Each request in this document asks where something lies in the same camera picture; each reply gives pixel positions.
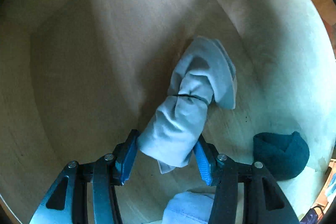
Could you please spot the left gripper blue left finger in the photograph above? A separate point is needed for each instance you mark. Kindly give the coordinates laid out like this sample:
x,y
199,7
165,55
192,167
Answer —
x,y
66,199

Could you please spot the light blue knit sock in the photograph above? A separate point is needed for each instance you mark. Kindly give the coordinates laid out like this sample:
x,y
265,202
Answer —
x,y
188,207

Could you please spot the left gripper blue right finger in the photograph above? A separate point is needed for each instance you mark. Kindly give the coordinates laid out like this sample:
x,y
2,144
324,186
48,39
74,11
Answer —
x,y
264,201

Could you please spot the purple puffy jacket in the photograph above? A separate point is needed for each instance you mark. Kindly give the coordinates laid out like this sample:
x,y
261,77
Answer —
x,y
313,216

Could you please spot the grey cloth bundle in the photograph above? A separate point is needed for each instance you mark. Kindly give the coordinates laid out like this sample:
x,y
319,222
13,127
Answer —
x,y
204,75

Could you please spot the dark teal sock ball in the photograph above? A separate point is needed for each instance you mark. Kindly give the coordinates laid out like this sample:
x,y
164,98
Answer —
x,y
285,156

